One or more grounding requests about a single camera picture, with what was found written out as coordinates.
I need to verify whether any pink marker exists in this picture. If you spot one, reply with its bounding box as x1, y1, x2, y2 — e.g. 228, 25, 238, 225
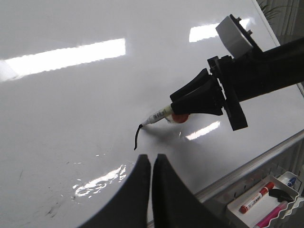
254, 201, 288, 228

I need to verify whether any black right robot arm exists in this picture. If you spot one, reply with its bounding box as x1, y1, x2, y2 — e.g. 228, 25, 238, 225
152, 39, 304, 228

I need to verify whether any white camera box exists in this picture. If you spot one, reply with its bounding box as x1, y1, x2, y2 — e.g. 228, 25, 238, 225
216, 14, 263, 59

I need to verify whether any blue-capped marker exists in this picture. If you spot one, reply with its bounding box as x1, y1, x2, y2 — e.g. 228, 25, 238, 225
286, 177, 296, 187

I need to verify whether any white whiteboard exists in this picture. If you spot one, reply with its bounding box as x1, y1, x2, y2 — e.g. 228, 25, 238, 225
0, 0, 304, 228

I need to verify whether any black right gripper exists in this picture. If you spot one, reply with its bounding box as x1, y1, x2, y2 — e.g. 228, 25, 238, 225
170, 56, 248, 131

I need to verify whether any red-capped white marker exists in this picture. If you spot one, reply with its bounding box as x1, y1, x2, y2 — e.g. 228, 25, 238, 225
239, 182, 275, 214

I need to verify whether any white marker tray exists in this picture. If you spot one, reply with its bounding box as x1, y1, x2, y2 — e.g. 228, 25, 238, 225
226, 171, 299, 228

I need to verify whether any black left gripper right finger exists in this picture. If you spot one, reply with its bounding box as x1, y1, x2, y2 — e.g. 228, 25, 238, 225
153, 154, 228, 228

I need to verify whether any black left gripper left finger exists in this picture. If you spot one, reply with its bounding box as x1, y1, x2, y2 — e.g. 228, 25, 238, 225
80, 154, 151, 228

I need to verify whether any black eraser piece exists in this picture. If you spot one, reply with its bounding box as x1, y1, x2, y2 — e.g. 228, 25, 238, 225
269, 189, 294, 202

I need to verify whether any white black-tip marker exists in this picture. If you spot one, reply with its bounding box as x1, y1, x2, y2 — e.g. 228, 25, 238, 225
139, 105, 173, 128

